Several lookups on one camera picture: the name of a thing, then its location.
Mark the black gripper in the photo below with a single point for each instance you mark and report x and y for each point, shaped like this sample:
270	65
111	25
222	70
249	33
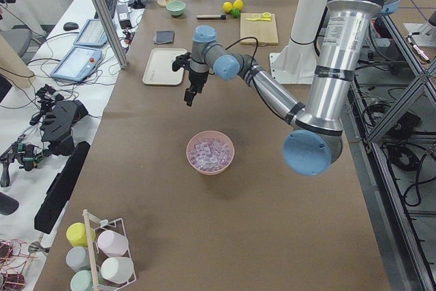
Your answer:
197	77

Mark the steel muddler black tip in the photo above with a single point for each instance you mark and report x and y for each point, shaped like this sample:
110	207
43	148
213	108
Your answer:
211	17

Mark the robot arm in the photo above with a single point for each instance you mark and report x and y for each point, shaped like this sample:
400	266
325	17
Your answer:
316	141

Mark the pink bowl of ice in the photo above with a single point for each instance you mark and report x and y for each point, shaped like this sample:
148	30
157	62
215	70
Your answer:
210	152

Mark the pink cup in rack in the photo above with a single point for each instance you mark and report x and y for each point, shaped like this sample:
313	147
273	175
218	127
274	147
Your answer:
112	243

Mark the yellow cup in rack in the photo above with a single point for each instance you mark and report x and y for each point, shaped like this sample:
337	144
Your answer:
76	235

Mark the white cup in rack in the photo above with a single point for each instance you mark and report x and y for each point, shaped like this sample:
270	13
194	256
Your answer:
118	270

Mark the grey cup in rack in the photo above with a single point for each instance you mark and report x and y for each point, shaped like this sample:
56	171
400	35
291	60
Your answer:
77	259

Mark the green cup in rack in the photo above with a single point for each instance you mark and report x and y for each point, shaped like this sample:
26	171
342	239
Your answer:
82	281

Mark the cream plastic tray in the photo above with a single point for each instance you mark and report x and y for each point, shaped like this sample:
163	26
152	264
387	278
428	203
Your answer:
159	71

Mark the grey folded cloth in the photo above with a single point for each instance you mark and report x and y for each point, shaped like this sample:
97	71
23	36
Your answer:
164	37

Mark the light green bowl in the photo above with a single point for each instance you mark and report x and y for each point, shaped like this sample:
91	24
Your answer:
176	8

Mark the green lime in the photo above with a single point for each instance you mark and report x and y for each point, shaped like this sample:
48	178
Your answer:
235	13

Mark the yellow lemon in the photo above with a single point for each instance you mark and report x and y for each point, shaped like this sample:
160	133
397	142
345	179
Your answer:
227	7
238	4

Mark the wooden cutting board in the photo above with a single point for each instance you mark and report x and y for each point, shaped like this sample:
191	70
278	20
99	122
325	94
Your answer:
265	31

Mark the black computer mouse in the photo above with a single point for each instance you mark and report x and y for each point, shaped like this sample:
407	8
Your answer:
70	26

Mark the aluminium frame post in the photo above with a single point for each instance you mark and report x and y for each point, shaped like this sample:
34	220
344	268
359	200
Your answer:
107	23

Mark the white wire cup rack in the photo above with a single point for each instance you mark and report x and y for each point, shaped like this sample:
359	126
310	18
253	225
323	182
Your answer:
94	226

